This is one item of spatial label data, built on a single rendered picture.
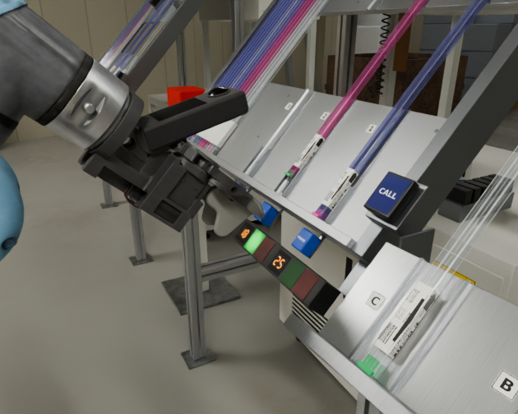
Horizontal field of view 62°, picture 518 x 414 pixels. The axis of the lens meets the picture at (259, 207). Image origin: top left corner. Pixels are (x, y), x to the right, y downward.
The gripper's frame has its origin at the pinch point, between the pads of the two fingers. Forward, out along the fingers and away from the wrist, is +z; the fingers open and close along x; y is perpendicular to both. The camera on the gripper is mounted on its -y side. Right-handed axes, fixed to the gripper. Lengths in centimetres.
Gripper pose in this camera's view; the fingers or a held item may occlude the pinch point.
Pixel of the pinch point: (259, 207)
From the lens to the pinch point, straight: 52.8
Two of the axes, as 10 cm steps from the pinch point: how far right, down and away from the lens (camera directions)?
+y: -5.9, 8.0, -0.2
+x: 4.7, 3.3, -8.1
